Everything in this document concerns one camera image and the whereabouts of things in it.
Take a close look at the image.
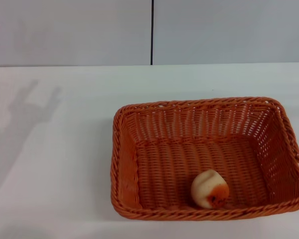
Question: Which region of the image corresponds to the pale peach fruit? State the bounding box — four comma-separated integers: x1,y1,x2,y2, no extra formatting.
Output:
190,169,231,209

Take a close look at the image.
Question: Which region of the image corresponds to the orange woven plastic basket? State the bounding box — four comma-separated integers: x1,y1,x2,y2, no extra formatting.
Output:
111,96,299,222

